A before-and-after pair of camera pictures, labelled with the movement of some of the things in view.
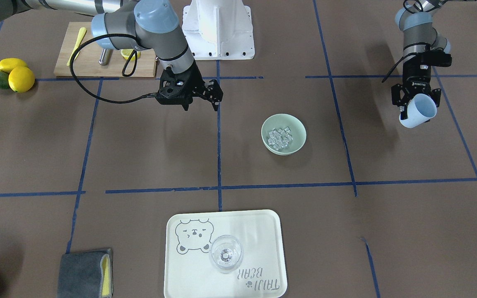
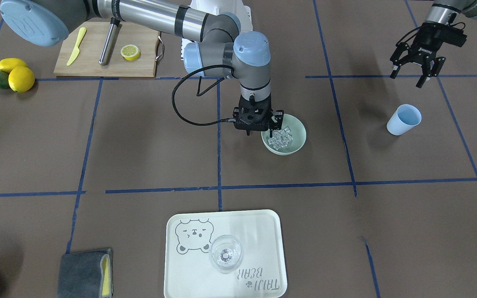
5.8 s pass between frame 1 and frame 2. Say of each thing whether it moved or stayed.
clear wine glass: stayed
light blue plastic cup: moved
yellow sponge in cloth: stayed
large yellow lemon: stayed
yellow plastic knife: stayed
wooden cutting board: stayed
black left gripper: moved
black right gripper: moved
